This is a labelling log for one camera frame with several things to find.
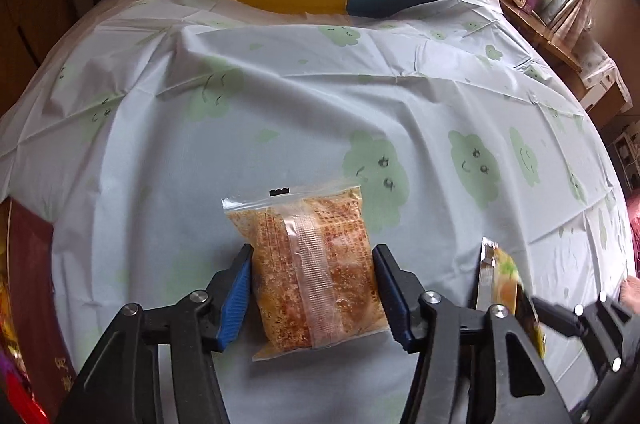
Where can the yellow black seed packet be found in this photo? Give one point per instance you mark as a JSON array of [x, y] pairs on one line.
[[507, 284]]

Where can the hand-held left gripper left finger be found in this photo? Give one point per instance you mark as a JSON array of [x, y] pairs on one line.
[[235, 304]]

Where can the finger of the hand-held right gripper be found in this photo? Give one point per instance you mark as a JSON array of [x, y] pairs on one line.
[[555, 319]]

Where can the white printed box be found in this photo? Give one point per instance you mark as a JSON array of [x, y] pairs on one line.
[[602, 74]]

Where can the white storage rack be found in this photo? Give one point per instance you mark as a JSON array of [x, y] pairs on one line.
[[622, 149]]

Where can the clear brown pastry packet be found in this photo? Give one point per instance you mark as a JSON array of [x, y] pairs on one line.
[[310, 274]]

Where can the wooden bedside table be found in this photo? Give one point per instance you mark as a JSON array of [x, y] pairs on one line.
[[550, 39]]

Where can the purple snack packet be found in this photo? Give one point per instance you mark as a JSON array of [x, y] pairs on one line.
[[6, 361]]

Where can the dark red gold-lined box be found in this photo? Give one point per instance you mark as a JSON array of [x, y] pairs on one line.
[[35, 284]]

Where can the wooden wardrobe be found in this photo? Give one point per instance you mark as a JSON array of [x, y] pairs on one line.
[[30, 4]]

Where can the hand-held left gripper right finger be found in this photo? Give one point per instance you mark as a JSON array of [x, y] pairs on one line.
[[395, 304]]

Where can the white cloud-print plastic sheet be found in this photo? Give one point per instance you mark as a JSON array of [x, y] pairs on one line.
[[300, 104]]

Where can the person's bare foot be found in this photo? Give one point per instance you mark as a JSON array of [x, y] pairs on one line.
[[631, 294]]

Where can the large red snack packet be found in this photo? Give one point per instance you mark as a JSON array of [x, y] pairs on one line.
[[22, 404]]

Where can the grey-blue cushion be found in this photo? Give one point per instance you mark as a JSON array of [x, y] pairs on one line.
[[557, 4]]

